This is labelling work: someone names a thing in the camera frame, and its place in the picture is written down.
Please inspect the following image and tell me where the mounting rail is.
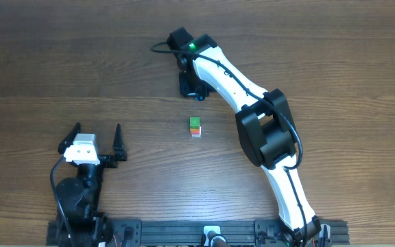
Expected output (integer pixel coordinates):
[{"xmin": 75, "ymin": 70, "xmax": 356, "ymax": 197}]
[{"xmin": 46, "ymin": 219, "xmax": 351, "ymax": 247}]

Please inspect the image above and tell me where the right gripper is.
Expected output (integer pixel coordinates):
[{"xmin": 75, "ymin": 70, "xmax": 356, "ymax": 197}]
[{"xmin": 178, "ymin": 71, "xmax": 208, "ymax": 101}]

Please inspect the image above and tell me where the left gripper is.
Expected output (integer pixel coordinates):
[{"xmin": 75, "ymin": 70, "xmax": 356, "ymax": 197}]
[{"xmin": 57, "ymin": 121, "xmax": 129, "ymax": 169}]

